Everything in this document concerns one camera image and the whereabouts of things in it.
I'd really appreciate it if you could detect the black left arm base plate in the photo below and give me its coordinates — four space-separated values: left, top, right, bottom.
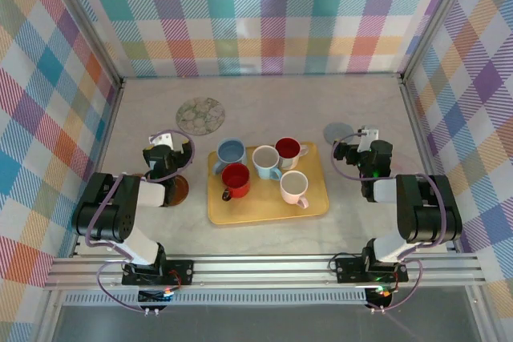
122 260 195 286

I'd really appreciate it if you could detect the aluminium side rail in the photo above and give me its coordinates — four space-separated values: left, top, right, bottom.
70 79 125 259
399 77 461 253

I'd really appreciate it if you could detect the aluminium mounting rail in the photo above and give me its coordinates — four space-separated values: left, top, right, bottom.
43 253 487 291

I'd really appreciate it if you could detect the dark brown round coaster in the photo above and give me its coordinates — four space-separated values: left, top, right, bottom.
166 175 190 207

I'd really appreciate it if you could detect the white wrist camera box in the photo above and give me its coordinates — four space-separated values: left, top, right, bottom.
148 132 176 151
357 125 380 154

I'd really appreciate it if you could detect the left controller board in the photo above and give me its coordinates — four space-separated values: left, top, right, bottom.
138 286 176 304

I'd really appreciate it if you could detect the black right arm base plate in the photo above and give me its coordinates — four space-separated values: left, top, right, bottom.
334 255 410 284

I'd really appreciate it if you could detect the slotted grey cable duct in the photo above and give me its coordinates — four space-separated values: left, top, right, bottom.
63 289 370 306

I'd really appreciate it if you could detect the aluminium frame post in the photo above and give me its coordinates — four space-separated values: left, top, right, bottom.
46 0 124 89
399 0 481 85

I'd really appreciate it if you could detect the pale pink patterned coaster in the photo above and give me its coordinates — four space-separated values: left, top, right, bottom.
394 153 418 177

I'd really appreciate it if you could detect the yellow plastic tray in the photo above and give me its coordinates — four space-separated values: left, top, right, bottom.
207 141 330 226

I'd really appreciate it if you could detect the large green patterned coaster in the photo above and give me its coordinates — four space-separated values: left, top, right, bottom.
175 96 226 135

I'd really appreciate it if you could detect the white mug red inside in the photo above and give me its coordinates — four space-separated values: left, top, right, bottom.
274 136 309 170

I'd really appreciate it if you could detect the small grey coaster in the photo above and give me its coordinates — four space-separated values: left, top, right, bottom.
323 121 357 145

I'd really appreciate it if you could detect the all blue mug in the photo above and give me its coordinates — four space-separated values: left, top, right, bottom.
211 138 248 175

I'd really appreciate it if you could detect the light blue mug white inside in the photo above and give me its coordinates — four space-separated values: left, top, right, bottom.
251 144 283 181

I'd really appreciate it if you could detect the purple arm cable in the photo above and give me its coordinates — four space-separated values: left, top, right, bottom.
85 129 196 315
332 132 447 314

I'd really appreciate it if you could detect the right controller board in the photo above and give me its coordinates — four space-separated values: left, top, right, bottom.
365 284 397 310

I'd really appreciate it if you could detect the pink mug white inside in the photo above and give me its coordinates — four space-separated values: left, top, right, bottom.
279 170 310 210

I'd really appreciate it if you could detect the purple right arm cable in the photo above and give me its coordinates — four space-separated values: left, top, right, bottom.
332 132 447 314

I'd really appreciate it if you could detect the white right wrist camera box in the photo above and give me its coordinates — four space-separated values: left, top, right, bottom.
357 125 380 154

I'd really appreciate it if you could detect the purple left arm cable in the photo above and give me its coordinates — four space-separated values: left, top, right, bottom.
85 129 196 315

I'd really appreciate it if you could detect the controller board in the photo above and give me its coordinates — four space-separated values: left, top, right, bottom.
138 286 176 304
365 284 397 310

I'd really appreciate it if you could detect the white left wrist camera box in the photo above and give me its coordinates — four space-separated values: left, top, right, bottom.
148 132 176 151

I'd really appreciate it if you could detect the red enamel mug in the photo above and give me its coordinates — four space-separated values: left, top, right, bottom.
220 163 252 202

